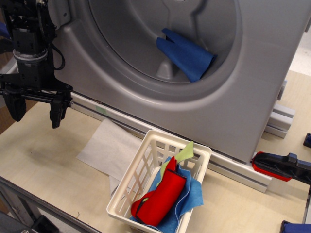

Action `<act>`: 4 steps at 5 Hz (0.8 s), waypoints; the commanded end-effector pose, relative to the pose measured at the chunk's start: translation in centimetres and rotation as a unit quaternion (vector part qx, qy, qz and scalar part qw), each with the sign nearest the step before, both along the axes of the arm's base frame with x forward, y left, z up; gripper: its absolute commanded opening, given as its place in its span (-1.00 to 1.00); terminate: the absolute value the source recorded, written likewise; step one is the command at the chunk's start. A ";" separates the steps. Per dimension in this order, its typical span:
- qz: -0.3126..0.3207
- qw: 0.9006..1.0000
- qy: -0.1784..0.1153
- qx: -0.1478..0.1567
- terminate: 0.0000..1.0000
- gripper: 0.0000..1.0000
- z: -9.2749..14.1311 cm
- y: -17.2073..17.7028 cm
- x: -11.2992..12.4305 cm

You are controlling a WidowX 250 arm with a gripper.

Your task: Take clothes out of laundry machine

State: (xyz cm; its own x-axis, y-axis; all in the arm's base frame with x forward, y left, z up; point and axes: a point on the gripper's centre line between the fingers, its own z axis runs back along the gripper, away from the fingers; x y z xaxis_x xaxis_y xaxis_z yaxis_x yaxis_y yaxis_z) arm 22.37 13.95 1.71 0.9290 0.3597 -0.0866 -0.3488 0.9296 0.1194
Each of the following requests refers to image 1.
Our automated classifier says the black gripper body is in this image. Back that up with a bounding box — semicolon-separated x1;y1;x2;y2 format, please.
0;58;72;105

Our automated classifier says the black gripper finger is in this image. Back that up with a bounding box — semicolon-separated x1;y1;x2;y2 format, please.
50;93;68;129
3;93;26;122

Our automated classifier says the dark blue cloth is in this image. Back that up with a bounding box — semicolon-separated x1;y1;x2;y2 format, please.
156;28;217;83

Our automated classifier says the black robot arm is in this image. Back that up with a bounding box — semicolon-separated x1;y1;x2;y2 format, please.
0;0;73;129

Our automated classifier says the grey toy laundry machine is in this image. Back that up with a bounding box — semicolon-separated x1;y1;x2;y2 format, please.
49;0;311;162

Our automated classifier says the white plastic laundry basket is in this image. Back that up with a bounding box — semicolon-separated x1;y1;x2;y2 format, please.
107;130;203;233

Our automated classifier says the white paper sheet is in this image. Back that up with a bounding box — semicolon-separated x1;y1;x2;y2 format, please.
77;119;141;196

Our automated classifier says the light green cloth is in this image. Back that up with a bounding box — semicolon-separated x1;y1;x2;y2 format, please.
160;141;194;177

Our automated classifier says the red fabric item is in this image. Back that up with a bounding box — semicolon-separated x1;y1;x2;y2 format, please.
131;157;187;227

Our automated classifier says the light blue cloth in basket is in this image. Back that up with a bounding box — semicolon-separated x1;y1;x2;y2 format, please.
130;165;204;233

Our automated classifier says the red and black clamp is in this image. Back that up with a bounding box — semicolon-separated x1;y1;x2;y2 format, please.
251;151;311;185

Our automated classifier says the black clamp right edge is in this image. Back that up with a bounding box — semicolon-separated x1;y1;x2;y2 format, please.
303;133;311;148

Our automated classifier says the blue clamp bottom right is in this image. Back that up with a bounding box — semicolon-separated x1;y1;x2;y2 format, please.
280;220;311;233

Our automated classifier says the black metal table frame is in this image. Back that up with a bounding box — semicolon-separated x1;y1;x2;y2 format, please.
0;177;98;233

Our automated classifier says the aluminium extrusion rail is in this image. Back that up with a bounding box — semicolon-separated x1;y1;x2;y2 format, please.
72;93;295;192

